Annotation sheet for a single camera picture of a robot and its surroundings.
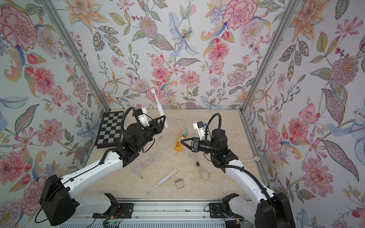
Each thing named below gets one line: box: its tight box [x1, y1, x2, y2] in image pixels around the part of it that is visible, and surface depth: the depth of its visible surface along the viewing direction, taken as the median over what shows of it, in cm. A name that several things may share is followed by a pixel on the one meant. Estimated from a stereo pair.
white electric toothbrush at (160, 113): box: [150, 88, 169, 129], surface depth 72 cm
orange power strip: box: [174, 130, 186, 152], surface depth 99 cm
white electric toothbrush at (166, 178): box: [145, 168, 179, 195], surface depth 86 cm
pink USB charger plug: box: [174, 177, 185, 190], surface depth 84 cm
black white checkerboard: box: [94, 110, 125, 149], surface depth 106 cm
